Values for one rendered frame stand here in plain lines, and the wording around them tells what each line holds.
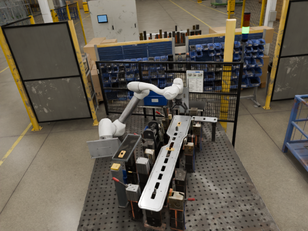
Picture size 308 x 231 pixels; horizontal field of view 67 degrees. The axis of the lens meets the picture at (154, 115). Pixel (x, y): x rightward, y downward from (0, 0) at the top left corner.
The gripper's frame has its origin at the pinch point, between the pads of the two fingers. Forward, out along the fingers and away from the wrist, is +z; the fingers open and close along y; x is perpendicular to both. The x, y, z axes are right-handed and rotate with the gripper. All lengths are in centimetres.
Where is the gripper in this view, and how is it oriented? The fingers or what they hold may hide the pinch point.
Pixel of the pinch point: (178, 113)
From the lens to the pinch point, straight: 262.3
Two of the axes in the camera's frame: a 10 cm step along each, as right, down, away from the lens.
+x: 2.8, -4.9, 8.2
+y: 9.6, 0.7, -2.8
